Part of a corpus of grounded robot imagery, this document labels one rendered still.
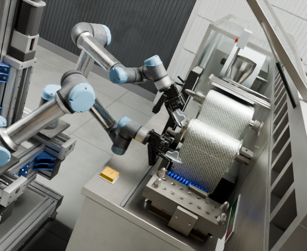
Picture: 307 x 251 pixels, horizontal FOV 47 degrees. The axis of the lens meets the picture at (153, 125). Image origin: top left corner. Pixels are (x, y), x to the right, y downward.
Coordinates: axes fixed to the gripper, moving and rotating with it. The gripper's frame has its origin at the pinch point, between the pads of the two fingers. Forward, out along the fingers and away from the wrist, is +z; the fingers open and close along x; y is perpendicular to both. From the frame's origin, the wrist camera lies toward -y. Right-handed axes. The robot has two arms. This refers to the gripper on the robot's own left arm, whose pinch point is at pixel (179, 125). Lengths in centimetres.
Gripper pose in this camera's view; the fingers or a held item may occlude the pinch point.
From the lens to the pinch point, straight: 172.4
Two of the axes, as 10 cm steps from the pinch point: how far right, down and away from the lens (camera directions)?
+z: 4.4, 8.8, 1.8
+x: 3.1, -3.4, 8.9
